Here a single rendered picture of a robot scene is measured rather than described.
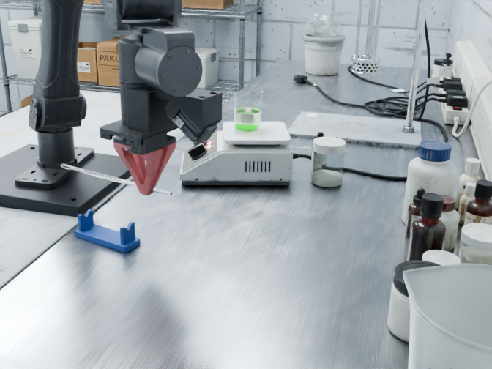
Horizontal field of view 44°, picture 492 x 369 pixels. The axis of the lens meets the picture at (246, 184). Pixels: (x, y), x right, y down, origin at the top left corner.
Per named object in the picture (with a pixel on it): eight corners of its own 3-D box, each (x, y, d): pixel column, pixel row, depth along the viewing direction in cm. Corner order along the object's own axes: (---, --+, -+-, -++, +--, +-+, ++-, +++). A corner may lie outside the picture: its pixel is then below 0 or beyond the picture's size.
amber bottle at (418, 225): (421, 282, 79) (432, 206, 75) (398, 267, 83) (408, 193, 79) (446, 274, 81) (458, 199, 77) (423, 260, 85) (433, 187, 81)
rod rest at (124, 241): (73, 236, 89) (71, 214, 88) (90, 228, 92) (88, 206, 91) (126, 253, 85) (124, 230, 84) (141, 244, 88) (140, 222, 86)
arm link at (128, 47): (178, 91, 75) (177, 35, 72) (135, 97, 72) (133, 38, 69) (153, 80, 80) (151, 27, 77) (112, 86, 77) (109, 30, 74)
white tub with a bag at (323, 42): (293, 72, 206) (296, 7, 198) (315, 66, 217) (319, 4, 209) (329, 78, 198) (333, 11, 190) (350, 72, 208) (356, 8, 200)
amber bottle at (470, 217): (463, 235, 92) (473, 176, 89) (490, 241, 91) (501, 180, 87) (458, 245, 89) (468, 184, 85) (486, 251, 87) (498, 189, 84)
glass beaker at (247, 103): (247, 139, 107) (247, 94, 104) (226, 132, 111) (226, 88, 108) (270, 132, 111) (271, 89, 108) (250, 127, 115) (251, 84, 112)
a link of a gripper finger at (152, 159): (187, 188, 84) (186, 123, 80) (154, 206, 78) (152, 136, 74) (148, 178, 87) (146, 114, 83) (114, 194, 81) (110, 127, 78)
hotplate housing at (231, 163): (179, 187, 108) (179, 145, 105) (183, 162, 120) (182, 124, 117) (303, 187, 109) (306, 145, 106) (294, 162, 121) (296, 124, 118)
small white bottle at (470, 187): (455, 219, 98) (461, 180, 95) (472, 220, 97) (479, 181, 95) (457, 225, 95) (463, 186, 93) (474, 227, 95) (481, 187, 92)
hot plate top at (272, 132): (223, 144, 106) (223, 140, 106) (222, 125, 117) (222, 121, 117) (291, 145, 107) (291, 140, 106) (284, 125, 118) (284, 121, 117)
